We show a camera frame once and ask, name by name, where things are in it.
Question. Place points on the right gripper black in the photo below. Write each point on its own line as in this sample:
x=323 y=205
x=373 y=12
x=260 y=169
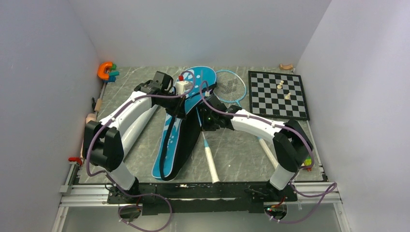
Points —
x=205 y=127

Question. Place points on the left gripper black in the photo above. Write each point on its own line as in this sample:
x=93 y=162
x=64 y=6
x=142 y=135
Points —
x=179 y=111

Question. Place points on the blue badminton racket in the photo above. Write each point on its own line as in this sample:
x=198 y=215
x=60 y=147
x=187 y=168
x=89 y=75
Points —
x=230 y=89
x=208 y=154

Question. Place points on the blue racket carry bag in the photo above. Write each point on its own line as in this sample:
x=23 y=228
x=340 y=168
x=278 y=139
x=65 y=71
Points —
x=179 y=135

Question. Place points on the blue badminton racket front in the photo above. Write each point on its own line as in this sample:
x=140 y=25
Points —
x=208 y=154

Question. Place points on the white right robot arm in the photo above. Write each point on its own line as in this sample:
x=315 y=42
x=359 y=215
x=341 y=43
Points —
x=291 y=144

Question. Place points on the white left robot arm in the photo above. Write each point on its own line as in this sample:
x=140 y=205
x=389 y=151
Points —
x=103 y=147

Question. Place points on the green teal toy blocks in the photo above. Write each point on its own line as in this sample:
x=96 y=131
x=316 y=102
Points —
x=113 y=74

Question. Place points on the orange letter C toy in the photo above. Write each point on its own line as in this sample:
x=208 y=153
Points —
x=104 y=70

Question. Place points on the black white chessboard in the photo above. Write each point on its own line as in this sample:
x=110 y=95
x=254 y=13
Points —
x=268 y=101

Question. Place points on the beige chess pawn rear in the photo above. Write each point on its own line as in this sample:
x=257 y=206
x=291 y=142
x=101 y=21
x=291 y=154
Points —
x=280 y=85

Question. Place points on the beige chess pawn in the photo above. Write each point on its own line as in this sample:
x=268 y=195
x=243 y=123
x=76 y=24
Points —
x=288 y=96
x=280 y=85

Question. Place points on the beige toy microphone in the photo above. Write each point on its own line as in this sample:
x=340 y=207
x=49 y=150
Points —
x=90 y=117

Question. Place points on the beige chess pawn front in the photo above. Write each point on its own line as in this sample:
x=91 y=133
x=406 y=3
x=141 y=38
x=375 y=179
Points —
x=288 y=96

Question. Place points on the wooden arch block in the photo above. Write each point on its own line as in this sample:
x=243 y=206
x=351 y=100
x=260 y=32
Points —
x=286 y=67

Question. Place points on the colourful brick toy car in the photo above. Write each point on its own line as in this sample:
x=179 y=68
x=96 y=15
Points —
x=308 y=164

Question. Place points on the red clamp knob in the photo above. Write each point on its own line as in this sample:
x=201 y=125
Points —
x=77 y=160

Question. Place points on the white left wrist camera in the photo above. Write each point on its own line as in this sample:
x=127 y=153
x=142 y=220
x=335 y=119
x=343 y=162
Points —
x=182 y=86

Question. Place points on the wooden handled tool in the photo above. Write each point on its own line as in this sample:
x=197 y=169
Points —
x=96 y=104

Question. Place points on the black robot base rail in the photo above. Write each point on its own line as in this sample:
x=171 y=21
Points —
x=205 y=197

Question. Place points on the aluminium frame rail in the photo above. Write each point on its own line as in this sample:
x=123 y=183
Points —
x=307 y=193

